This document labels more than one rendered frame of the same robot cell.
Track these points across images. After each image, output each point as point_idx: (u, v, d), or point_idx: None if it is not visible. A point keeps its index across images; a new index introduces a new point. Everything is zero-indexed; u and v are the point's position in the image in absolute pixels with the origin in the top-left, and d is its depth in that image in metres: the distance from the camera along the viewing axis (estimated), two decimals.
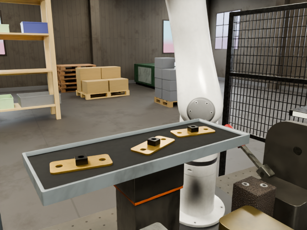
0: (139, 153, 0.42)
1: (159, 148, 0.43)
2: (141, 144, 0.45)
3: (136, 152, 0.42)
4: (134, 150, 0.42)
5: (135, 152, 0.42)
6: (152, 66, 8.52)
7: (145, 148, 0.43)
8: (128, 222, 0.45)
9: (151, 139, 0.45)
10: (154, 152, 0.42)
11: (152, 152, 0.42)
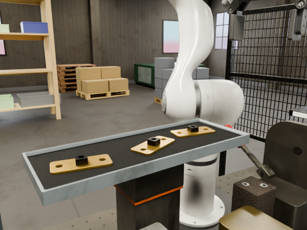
0: (139, 153, 0.42)
1: (159, 148, 0.43)
2: (141, 144, 0.45)
3: (136, 152, 0.42)
4: (134, 150, 0.42)
5: (135, 152, 0.42)
6: (152, 66, 8.52)
7: (145, 148, 0.43)
8: (128, 222, 0.45)
9: (151, 139, 0.45)
10: (154, 152, 0.42)
11: (152, 152, 0.42)
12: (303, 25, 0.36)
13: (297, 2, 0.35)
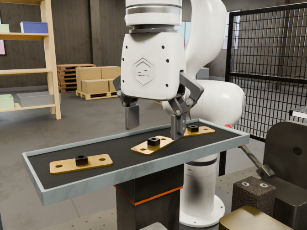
0: (139, 153, 0.42)
1: (159, 148, 0.43)
2: (141, 144, 0.45)
3: (136, 152, 0.42)
4: (134, 150, 0.42)
5: (135, 152, 0.42)
6: None
7: (145, 148, 0.43)
8: (128, 222, 0.45)
9: (151, 139, 0.45)
10: (154, 152, 0.42)
11: (152, 152, 0.42)
12: (182, 127, 0.41)
13: (175, 109, 0.40)
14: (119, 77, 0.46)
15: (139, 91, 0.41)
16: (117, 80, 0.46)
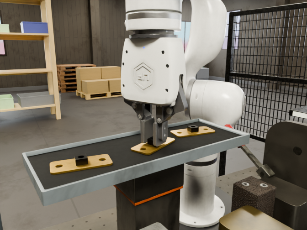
0: (139, 152, 0.42)
1: (159, 148, 0.43)
2: (141, 144, 0.45)
3: (136, 151, 0.42)
4: (134, 149, 0.42)
5: (135, 151, 0.42)
6: None
7: (145, 147, 0.43)
8: (128, 222, 0.45)
9: (151, 138, 0.45)
10: (154, 152, 0.42)
11: (152, 152, 0.42)
12: (164, 134, 0.43)
13: (157, 116, 0.42)
14: None
15: (139, 95, 0.41)
16: None
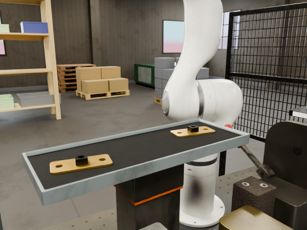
0: None
1: None
2: None
3: None
4: None
5: None
6: (152, 66, 8.52)
7: None
8: (128, 222, 0.45)
9: None
10: None
11: None
12: None
13: None
14: None
15: None
16: None
